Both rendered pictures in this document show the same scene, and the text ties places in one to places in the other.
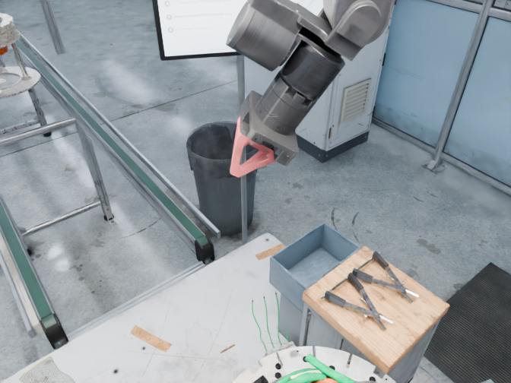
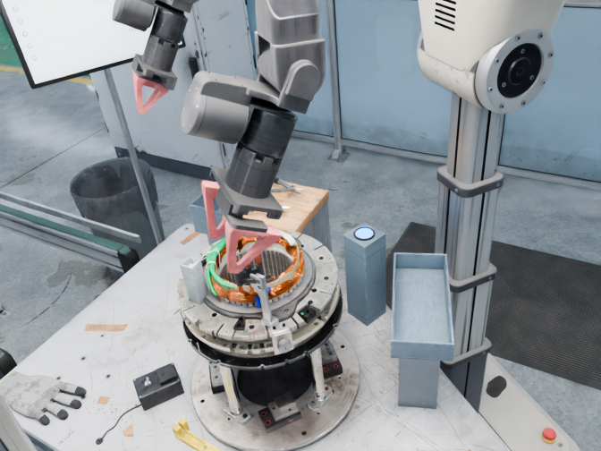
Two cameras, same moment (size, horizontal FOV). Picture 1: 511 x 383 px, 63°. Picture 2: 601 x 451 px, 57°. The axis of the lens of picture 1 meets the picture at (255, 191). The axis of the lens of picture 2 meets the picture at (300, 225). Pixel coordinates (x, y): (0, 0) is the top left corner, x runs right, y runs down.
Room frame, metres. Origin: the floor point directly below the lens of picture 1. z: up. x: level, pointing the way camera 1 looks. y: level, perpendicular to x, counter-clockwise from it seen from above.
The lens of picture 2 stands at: (-0.62, 0.09, 1.81)
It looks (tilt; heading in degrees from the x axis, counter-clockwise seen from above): 36 degrees down; 341
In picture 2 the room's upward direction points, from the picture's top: 7 degrees counter-clockwise
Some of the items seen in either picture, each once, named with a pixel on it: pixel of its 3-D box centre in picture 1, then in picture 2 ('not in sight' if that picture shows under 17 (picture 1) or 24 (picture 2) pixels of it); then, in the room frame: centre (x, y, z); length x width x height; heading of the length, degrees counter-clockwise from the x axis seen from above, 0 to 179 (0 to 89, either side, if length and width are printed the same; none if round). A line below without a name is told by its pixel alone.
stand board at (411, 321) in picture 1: (374, 302); (276, 207); (0.49, -0.23, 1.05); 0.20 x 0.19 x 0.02; 40
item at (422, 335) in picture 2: not in sight; (419, 344); (0.04, -0.36, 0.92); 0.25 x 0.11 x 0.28; 148
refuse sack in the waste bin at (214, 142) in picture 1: (224, 166); (121, 207); (1.85, 0.17, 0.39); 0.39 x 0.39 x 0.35
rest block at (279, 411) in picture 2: not in sight; (283, 405); (0.10, -0.07, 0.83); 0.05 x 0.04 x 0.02; 92
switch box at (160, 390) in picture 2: not in sight; (158, 385); (0.29, 0.16, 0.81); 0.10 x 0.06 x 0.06; 95
